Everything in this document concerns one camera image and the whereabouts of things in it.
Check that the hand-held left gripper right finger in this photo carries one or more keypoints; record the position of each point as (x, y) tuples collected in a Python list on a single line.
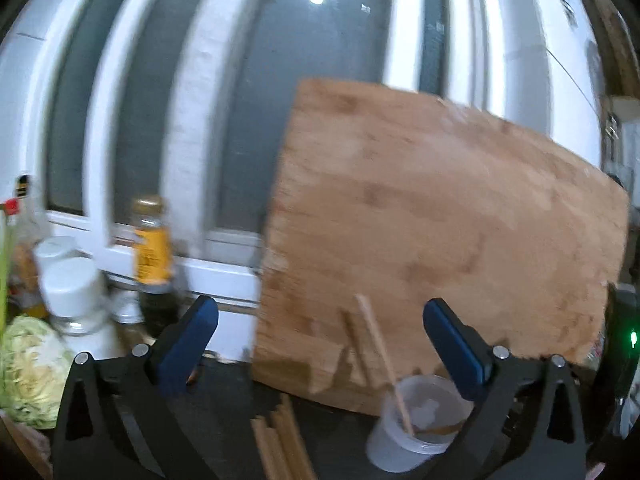
[(457, 355)]

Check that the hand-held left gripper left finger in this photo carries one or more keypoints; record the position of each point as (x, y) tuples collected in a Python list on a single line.
[(189, 347)]

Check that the wooden chopstick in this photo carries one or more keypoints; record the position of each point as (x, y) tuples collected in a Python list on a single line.
[(265, 450), (382, 355), (299, 440), (282, 450)]

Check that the translucent plastic cup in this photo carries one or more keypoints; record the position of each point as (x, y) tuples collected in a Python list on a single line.
[(400, 447)]

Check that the yellow label sauce bottle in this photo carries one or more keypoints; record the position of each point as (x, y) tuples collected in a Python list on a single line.
[(152, 260)]

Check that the wooden cutting board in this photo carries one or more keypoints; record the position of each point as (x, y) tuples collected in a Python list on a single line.
[(425, 210)]

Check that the napa cabbage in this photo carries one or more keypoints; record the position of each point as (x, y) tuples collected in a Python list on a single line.
[(30, 375)]

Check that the small white capped jar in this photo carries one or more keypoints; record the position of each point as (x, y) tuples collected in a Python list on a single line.
[(52, 250)]

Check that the red capped oil bottle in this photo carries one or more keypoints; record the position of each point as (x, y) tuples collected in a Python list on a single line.
[(25, 270)]

